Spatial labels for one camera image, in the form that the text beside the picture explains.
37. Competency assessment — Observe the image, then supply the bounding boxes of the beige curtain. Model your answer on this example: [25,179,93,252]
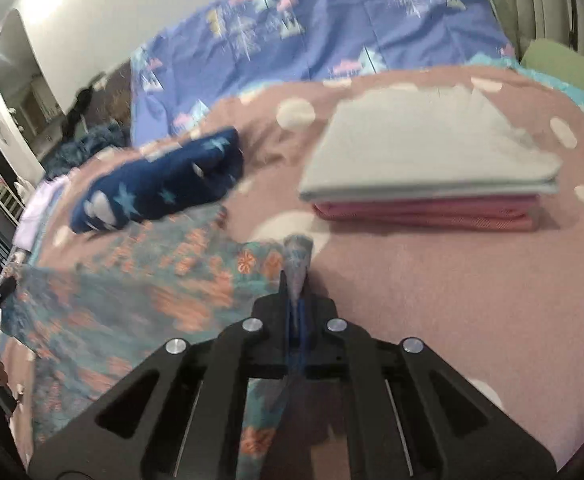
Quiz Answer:
[472,0,584,78]

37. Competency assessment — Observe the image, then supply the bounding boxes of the pink polka dot bedspread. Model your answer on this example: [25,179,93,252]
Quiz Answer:
[12,66,584,472]

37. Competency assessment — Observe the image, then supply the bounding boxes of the lavender cloth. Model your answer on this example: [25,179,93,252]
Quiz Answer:
[14,179,69,252]

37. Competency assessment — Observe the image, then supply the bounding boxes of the blue tree print pillow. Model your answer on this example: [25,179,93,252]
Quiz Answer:
[131,0,518,137]

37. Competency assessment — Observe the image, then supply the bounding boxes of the navy star print cloth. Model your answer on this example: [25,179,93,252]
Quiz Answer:
[69,127,246,235]

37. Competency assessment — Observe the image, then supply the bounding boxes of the stack of folded pink-white clothes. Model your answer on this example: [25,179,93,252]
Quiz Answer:
[299,84,563,202]

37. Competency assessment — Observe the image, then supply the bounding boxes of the folded pink cloth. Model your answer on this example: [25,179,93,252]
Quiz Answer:
[312,194,541,234]

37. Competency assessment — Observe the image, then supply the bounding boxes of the teal floral pants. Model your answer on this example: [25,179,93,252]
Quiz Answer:
[0,205,319,480]

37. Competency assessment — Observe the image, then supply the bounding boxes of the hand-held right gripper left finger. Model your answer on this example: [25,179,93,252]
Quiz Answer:
[27,270,295,480]

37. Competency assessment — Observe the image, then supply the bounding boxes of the dark cloth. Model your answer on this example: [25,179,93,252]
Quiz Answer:
[62,76,106,134]

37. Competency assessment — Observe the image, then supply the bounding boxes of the green pillow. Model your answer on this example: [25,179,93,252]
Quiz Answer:
[519,38,584,112]

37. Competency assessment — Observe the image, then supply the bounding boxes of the dark blue clothes pile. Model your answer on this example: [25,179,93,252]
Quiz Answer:
[42,122,134,182]

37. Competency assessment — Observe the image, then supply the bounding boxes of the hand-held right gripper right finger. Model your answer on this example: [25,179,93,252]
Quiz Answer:
[299,296,558,480]

